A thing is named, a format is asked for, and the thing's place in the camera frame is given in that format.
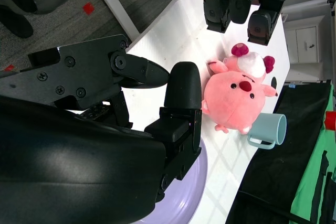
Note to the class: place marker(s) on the black round table grommet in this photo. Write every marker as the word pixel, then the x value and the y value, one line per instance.
pixel 274 81

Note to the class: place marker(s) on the green cloth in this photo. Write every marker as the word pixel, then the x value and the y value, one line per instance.
pixel 315 155

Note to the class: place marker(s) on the lavender plastic plate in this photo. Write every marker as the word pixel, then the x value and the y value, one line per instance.
pixel 183 203

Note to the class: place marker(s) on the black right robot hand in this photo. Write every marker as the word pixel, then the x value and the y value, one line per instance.
pixel 78 155

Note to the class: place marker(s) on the red cylinder object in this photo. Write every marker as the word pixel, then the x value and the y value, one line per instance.
pixel 331 120

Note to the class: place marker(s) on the white cabinet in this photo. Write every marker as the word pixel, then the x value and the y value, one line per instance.
pixel 304 45

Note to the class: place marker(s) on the black backdrop cloth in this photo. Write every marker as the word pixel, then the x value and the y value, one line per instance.
pixel 275 169

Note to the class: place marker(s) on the white table leg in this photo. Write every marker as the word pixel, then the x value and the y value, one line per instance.
pixel 119 14

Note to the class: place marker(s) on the light blue plastic cup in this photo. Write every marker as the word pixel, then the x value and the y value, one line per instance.
pixel 267 127

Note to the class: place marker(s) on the pink plush doll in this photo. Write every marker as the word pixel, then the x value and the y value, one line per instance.
pixel 231 103

